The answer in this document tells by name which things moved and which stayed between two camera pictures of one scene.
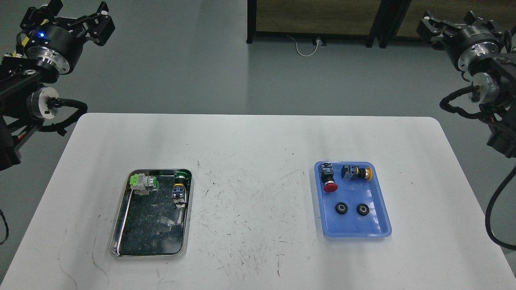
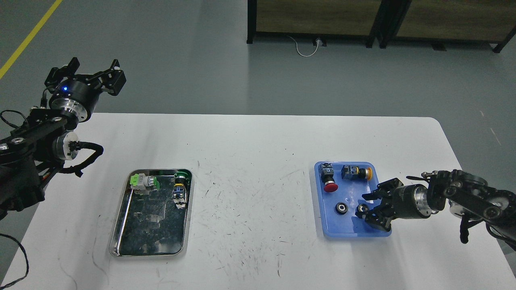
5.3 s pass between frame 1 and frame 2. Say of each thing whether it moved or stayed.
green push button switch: stayed
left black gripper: moved
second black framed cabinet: stayed
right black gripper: moved
